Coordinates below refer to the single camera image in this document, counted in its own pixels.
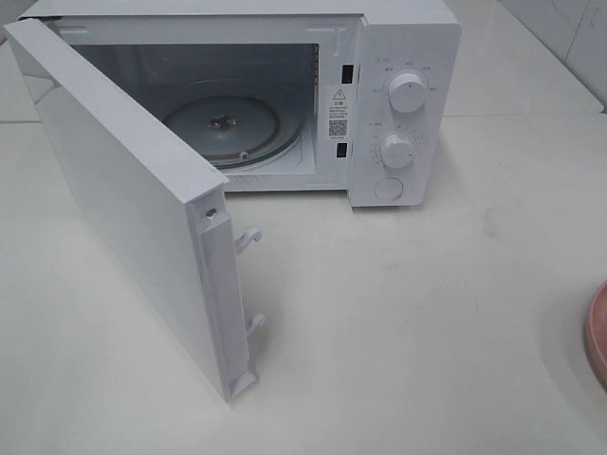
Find round white door button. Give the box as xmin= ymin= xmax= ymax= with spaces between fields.
xmin=374 ymin=177 xmax=404 ymax=201

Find white timer knob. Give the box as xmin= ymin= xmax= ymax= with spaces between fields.
xmin=379 ymin=135 xmax=414 ymax=170

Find white microwave door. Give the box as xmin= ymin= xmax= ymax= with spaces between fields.
xmin=6 ymin=19 xmax=264 ymax=401

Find pink round plate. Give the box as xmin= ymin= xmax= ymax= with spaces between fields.
xmin=583 ymin=282 xmax=606 ymax=391

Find white warning label sticker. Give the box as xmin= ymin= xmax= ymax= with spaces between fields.
xmin=325 ymin=84 xmax=354 ymax=140

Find white microwave oven body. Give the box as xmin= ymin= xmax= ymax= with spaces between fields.
xmin=13 ymin=1 xmax=462 ymax=208

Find upper white power knob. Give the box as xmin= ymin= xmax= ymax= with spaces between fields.
xmin=387 ymin=69 xmax=428 ymax=114

